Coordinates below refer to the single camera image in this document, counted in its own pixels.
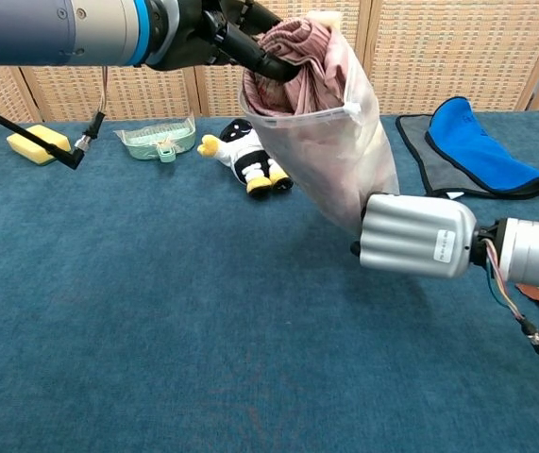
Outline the blue cloth with black trim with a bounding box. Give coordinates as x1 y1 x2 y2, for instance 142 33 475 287
425 96 539 201

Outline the grey cloth with black trim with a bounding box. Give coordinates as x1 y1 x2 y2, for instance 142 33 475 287
395 113 492 199

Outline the black white yellow plush doll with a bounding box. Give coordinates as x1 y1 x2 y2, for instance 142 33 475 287
196 118 295 197

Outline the teal carpet table cover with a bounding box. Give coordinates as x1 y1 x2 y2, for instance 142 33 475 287
0 109 539 453

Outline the yellow sponge with square hole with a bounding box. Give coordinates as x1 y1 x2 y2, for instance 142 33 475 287
6 124 73 166

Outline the translucent white zip bag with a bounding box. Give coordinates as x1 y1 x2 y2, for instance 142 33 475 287
239 11 401 237

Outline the mint green wrapped plastic basket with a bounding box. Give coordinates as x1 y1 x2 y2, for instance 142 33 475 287
113 114 197 165

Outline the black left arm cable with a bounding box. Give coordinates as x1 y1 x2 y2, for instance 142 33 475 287
0 65 109 171

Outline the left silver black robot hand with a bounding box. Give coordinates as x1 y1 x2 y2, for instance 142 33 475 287
169 0 299 81

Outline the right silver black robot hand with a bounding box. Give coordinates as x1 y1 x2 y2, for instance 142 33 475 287
349 192 480 279

